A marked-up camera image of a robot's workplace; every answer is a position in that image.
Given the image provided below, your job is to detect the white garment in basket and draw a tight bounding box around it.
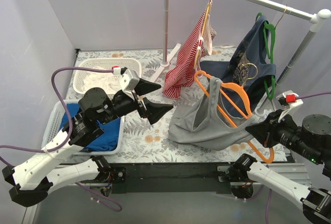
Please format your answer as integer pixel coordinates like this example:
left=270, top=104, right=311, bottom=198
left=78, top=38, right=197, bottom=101
left=82, top=66, right=121, bottom=95

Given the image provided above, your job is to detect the yellow plastic hanger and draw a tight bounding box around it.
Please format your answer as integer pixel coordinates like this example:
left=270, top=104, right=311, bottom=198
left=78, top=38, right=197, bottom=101
left=193, top=0, right=212, bottom=69

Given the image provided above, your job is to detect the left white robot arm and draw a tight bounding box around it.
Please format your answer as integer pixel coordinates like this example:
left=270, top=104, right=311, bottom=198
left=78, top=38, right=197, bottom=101
left=2, top=79, right=173, bottom=207

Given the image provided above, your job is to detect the red white striped tank top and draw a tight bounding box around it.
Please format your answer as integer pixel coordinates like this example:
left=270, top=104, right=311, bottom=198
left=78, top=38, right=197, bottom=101
left=162, top=9, right=217, bottom=99

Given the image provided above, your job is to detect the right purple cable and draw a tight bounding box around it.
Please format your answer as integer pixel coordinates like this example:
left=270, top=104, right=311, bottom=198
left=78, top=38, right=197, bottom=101
left=266, top=91, right=331, bottom=224

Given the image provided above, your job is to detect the purple cable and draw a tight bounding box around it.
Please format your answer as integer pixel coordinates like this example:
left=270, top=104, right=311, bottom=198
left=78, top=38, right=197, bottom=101
left=266, top=91, right=331, bottom=224
left=0, top=66, right=123, bottom=212

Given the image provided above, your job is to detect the orange plastic hanger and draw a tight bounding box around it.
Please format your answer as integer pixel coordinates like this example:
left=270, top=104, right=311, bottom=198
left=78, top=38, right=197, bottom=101
left=194, top=63, right=275, bottom=163

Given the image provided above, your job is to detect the navy blue printed tank top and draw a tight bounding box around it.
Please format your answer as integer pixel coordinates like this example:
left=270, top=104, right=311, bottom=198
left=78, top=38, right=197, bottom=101
left=200, top=13, right=276, bottom=111

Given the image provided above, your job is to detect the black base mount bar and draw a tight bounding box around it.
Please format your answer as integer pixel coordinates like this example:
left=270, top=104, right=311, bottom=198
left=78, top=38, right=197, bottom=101
left=87, top=160, right=257, bottom=196

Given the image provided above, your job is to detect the green plastic hanger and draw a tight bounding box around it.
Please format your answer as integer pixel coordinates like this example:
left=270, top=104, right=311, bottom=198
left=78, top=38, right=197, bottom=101
left=262, top=20, right=276, bottom=100

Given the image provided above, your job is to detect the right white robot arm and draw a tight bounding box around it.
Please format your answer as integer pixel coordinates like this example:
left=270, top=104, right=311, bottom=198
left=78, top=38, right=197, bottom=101
left=229, top=110, right=330, bottom=223

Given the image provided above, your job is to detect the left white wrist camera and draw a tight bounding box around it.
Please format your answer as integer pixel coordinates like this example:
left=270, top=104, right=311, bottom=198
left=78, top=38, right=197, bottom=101
left=112, top=66, right=140, bottom=93

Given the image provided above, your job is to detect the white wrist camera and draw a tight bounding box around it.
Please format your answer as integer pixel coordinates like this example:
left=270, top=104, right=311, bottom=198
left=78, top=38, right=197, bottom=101
left=276, top=91, right=304, bottom=122
left=112, top=66, right=140, bottom=93

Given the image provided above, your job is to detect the blue garment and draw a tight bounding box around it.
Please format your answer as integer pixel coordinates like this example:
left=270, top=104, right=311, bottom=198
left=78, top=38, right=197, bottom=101
left=59, top=103, right=121, bottom=152

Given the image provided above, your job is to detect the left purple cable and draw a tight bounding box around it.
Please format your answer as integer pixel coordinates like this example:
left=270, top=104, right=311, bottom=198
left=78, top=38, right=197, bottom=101
left=0, top=66, right=123, bottom=212

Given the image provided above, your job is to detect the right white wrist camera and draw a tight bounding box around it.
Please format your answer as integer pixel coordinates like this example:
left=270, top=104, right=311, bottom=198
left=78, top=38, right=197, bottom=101
left=276, top=91, right=304, bottom=122

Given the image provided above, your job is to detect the floral table cloth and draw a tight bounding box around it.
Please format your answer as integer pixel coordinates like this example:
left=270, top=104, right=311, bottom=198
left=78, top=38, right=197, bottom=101
left=64, top=48, right=288, bottom=163

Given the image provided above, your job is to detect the white basket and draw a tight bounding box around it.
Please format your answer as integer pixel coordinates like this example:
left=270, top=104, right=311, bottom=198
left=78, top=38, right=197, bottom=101
left=41, top=102, right=125, bottom=155
left=73, top=57, right=142, bottom=94

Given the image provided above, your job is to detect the white basket at front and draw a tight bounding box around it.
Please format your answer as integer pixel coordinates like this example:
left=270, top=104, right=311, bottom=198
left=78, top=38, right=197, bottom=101
left=41, top=102, right=125, bottom=155

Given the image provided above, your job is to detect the white basket at back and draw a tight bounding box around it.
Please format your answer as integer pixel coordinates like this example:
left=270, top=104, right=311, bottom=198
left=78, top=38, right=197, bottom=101
left=73, top=57, right=142, bottom=94

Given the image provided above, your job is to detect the grey tank top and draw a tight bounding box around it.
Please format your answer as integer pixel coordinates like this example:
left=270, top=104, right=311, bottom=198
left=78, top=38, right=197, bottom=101
left=168, top=77, right=259, bottom=151

